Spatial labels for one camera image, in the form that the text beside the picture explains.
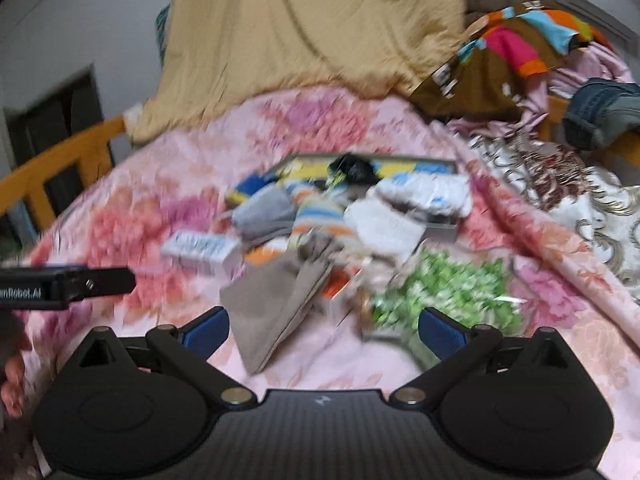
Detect lilac cloth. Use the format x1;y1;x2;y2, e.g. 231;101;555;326
445;40;636;136

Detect beige maroon patterned blanket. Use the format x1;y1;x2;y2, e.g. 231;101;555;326
465;132;640;301

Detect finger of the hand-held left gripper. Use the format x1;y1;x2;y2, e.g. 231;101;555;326
64;266;137;303

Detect blue jeans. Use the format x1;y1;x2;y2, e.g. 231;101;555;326
562;77;640;151

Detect pink floral bedsheet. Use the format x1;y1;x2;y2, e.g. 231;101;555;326
20;87;640;480

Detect cartoon print towel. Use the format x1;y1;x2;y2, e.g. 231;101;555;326
227;157;456;201

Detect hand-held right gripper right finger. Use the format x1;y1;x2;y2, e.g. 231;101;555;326
390;306;586;408

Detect wall poster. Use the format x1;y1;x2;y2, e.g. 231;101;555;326
154;5;174;57

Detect grey sock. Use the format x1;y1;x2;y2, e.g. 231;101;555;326
230;187;299;241

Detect brown multicoloured striped garment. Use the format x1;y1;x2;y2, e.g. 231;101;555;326
410;2;608;117

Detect person's left hand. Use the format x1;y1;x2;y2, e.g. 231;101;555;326
0;344;31;419

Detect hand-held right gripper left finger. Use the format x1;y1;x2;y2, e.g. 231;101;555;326
65;306;258;408

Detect white carton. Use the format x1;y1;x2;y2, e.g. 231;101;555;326
160;230;244;276

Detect striped sock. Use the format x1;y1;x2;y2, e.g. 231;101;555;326
290;190;359;247

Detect black cloth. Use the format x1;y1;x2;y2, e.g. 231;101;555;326
327;154;382;186

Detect grey cardboard box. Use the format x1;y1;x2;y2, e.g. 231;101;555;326
225;152;462;243

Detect grey drawstring pouch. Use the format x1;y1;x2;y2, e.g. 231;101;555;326
220;237;342;376

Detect yellow quilt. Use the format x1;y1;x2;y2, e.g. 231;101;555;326
130;0;481;147

